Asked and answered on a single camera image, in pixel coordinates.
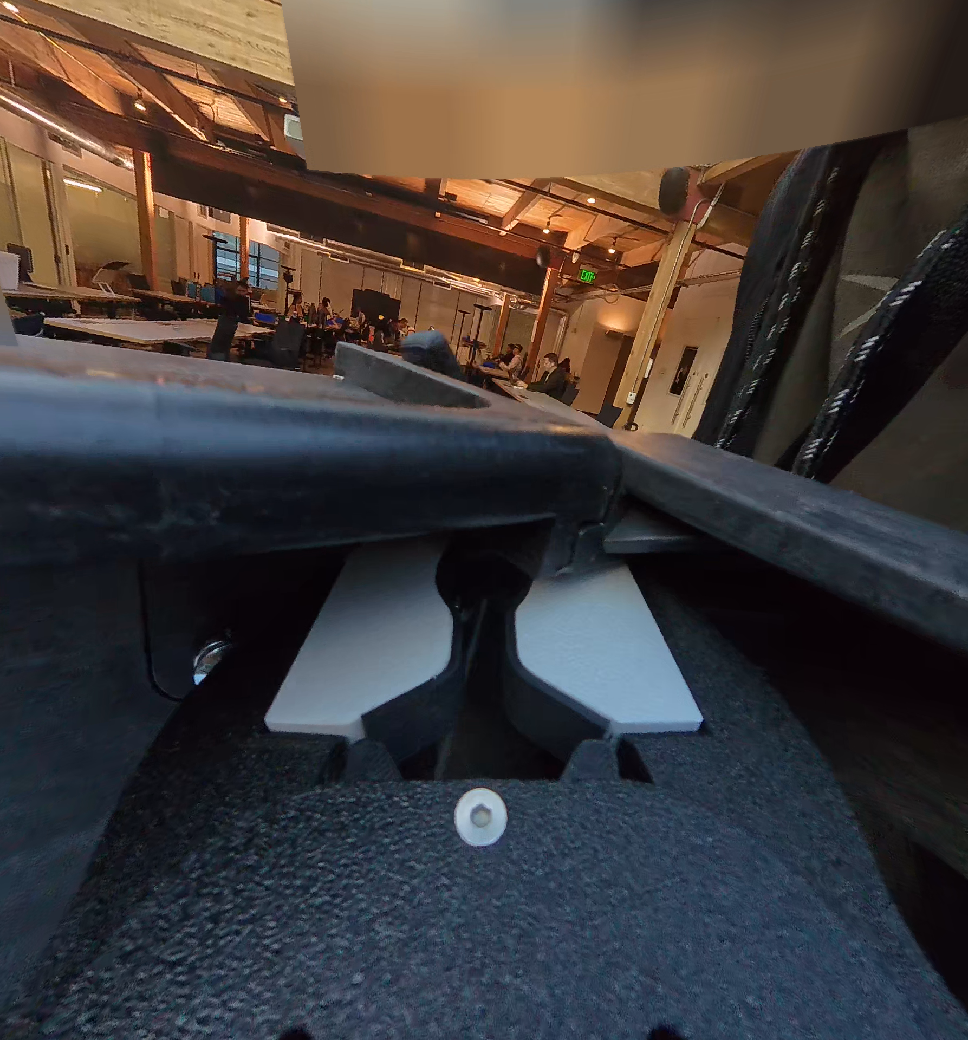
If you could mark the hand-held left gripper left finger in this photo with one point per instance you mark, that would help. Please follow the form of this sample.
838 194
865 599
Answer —
370 634

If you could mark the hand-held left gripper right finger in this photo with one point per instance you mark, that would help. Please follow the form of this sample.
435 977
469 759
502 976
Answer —
605 650

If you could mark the domed metal bolt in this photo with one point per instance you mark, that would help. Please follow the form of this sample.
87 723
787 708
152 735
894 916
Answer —
210 660

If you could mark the pale wooden pillar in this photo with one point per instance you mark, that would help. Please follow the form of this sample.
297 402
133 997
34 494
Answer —
654 325

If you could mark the black display screen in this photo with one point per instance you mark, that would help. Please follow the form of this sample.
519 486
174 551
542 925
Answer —
376 305

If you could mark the brown wooden pillar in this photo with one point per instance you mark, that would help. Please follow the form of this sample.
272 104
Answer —
545 317

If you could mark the white table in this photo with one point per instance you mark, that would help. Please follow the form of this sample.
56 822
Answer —
150 329

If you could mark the black ceiling speaker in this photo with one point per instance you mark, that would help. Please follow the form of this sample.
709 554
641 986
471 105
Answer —
673 191

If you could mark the slim wooden pillar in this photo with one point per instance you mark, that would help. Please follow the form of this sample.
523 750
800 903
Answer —
145 219

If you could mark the person's dark garment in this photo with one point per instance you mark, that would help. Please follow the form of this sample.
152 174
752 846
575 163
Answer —
882 244

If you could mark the linear ceiling light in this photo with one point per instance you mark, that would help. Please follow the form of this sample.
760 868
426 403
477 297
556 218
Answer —
37 114

